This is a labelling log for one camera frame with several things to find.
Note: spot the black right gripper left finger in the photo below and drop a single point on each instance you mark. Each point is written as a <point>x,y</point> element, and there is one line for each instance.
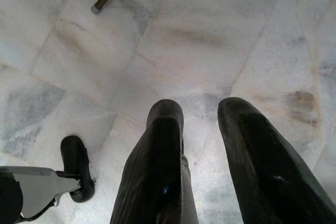
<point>157,171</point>

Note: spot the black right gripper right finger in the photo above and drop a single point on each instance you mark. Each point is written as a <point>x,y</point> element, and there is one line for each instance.
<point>267,176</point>

